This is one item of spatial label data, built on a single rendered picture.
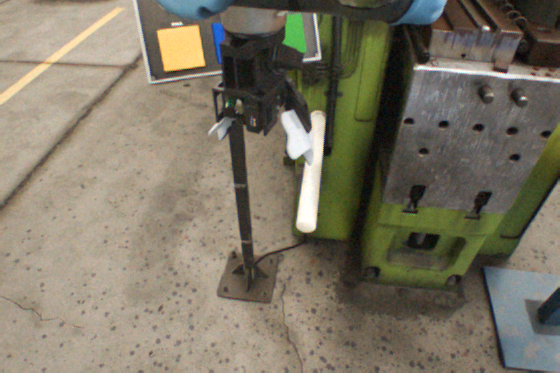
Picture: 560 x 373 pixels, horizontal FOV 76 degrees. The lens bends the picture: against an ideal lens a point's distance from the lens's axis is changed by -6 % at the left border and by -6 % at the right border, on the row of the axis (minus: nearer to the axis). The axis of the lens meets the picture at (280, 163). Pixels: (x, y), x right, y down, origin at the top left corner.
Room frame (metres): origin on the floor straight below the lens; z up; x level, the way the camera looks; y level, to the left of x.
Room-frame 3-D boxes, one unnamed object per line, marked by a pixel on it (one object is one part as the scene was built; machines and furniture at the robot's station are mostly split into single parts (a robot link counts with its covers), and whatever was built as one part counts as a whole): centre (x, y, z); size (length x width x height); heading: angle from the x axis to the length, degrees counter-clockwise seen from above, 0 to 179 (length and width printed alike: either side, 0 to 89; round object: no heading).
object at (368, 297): (0.76, -0.44, 0.01); 0.58 x 0.39 x 0.01; 82
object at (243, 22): (0.43, 0.03, 1.15); 0.08 x 0.08 x 0.05
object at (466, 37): (1.01, -0.47, 0.96); 0.42 x 0.20 x 0.09; 172
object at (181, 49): (0.65, 0.18, 1.01); 0.07 x 0.05 x 0.07; 107
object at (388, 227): (1.02, -0.53, 0.23); 0.55 x 0.37 x 0.47; 172
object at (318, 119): (0.77, -0.09, 0.62); 0.44 x 0.05 x 0.05; 172
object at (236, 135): (0.81, 0.12, 0.54); 0.04 x 0.04 x 1.08; 82
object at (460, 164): (1.02, -0.53, 0.69); 0.56 x 0.38 x 0.45; 172
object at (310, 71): (0.98, -0.09, 0.80); 0.06 x 0.03 x 0.14; 82
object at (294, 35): (0.71, -0.01, 1.01); 0.07 x 0.05 x 0.07; 107
